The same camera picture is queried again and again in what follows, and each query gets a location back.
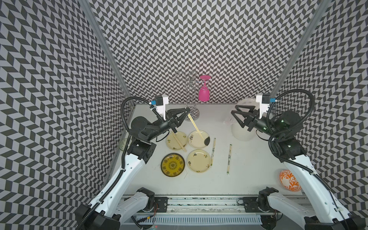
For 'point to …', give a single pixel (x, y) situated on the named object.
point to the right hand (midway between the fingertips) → (233, 112)
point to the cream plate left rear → (173, 143)
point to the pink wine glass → (204, 94)
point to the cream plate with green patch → (196, 141)
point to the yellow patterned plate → (172, 165)
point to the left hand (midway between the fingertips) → (190, 111)
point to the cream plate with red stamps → (199, 160)
